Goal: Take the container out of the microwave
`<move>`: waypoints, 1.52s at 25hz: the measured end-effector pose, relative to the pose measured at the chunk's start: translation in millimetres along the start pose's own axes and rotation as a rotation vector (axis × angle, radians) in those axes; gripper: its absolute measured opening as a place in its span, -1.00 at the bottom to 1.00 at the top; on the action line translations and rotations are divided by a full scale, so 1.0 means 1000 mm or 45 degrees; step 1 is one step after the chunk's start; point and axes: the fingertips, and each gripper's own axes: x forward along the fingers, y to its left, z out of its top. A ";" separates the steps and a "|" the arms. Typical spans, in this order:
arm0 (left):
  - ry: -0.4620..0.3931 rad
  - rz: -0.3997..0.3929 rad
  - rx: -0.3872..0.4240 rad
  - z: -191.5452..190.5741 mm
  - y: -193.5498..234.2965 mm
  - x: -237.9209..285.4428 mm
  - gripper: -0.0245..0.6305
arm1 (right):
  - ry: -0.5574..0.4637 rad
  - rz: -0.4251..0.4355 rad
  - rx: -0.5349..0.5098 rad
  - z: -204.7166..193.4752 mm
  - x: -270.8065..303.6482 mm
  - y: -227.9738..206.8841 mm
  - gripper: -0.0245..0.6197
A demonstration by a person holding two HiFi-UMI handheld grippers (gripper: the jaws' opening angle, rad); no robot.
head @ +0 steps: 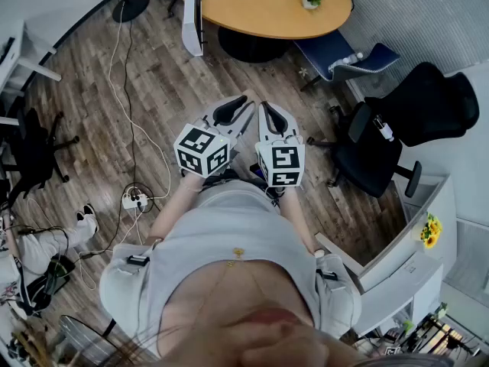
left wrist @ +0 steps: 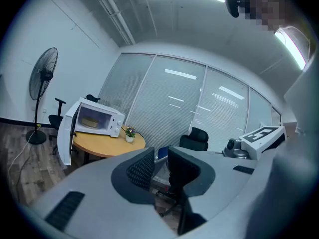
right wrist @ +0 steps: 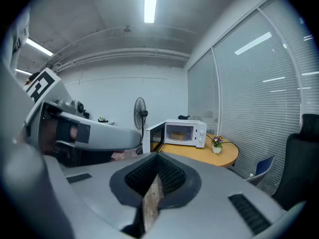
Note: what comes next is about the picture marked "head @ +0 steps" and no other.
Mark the black flat device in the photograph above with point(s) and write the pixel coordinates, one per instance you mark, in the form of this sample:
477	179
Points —
7	50

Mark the blue chair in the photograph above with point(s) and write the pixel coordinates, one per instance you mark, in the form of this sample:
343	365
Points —
328	52

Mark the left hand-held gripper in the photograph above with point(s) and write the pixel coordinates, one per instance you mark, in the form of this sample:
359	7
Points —
202	151

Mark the white desk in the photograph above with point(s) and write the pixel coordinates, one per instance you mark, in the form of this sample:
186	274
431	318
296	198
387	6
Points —
38	36

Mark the person's left forearm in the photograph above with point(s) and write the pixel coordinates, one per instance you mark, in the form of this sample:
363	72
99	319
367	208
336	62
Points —
172	208

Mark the white cabinet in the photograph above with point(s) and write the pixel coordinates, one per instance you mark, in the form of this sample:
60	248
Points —
397	281

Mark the white power strip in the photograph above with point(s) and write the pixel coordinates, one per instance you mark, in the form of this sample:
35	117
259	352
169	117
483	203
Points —
133	201

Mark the yellow sunflower bunch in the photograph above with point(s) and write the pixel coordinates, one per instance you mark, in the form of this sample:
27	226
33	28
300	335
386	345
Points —
431	231

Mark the black box device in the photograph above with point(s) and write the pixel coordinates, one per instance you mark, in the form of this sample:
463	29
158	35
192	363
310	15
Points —
57	273

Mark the person's right forearm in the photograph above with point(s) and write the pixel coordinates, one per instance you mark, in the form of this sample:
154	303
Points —
296	216

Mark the person's grey shirt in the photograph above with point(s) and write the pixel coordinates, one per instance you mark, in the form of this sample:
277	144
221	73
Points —
229	220

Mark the round glass side table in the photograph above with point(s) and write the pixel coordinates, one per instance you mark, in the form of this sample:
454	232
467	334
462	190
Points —
88	338

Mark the black table base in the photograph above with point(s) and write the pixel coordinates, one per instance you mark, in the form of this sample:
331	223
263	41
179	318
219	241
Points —
248	48

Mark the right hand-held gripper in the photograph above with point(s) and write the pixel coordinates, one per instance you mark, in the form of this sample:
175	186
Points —
282	163

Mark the white microwave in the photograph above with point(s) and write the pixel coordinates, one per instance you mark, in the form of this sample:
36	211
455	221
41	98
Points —
190	21

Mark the black office chair with headrest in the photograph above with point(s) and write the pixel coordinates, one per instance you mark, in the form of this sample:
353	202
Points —
428	101

